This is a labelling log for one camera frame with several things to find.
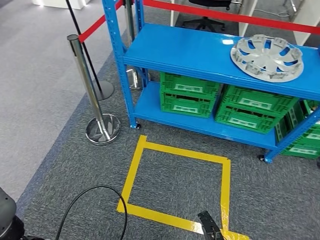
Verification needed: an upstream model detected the long red barrier belt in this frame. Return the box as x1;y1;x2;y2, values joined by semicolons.
143;0;320;36

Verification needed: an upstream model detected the chrome stanchion post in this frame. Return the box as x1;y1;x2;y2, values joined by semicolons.
123;0;151;91
66;34;122;146

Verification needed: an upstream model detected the black office chair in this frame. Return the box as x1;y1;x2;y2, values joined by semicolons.
181;0;232;33

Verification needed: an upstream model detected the green folded plastic crate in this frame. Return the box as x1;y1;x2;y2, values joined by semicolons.
220;84;300;117
214;105;286;135
159;92;218;119
159;72;221;100
279;142;320;161

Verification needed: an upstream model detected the white lit display plinth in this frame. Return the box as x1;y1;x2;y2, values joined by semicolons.
32;0;92;10

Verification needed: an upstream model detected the short red barrier belt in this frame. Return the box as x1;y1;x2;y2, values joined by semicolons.
78;0;125;44

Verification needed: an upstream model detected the thick black cable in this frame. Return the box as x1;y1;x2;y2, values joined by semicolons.
54;185;128;240

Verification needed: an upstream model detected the silver wheel hubcap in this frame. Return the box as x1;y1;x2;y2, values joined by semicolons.
230;34;304;84

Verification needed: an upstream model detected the blue metal shelf rack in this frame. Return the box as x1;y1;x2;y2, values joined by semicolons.
102;0;320;165

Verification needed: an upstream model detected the yellow floor tape square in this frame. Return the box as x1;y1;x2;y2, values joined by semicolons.
115;134;251;240

